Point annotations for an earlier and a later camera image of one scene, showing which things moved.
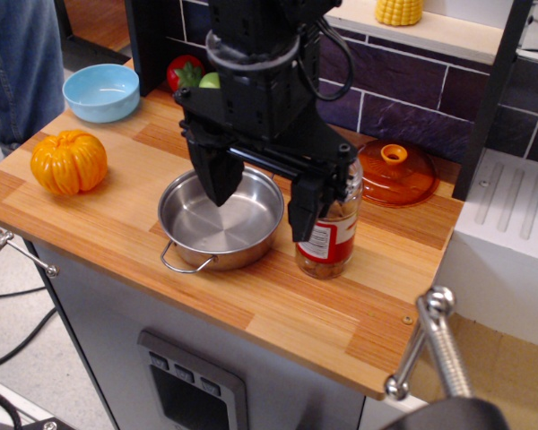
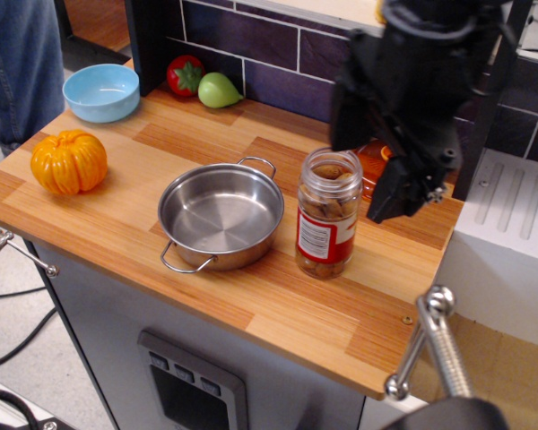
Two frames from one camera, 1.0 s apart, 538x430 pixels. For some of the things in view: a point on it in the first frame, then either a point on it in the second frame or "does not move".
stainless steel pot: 238,232 does not move
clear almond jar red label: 330,250 does not move
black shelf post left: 149,22 does not move
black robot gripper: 268,102 to 424,60
